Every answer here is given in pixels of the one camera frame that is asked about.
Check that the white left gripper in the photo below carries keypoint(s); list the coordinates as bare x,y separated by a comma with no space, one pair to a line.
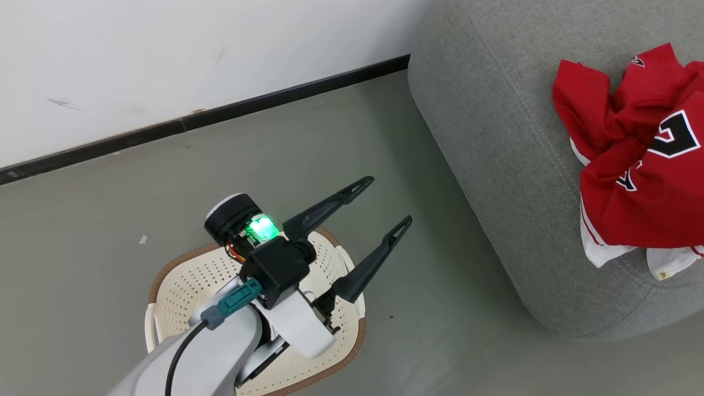
302,330

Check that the red jersey with black number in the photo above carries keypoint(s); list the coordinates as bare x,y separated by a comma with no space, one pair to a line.
660,192

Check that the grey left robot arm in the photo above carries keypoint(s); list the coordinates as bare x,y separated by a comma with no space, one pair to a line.
220,357

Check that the grey fabric sofa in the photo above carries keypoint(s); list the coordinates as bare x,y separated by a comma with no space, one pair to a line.
495,165

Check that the left black motor with LED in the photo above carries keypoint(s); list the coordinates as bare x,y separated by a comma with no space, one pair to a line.
231,217

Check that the cream perforated laundry basket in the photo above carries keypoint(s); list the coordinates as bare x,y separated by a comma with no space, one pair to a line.
181,286

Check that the black baseboard strip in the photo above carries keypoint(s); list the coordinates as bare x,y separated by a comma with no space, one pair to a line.
220,113

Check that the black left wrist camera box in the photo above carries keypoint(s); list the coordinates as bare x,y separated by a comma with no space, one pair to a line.
278,269

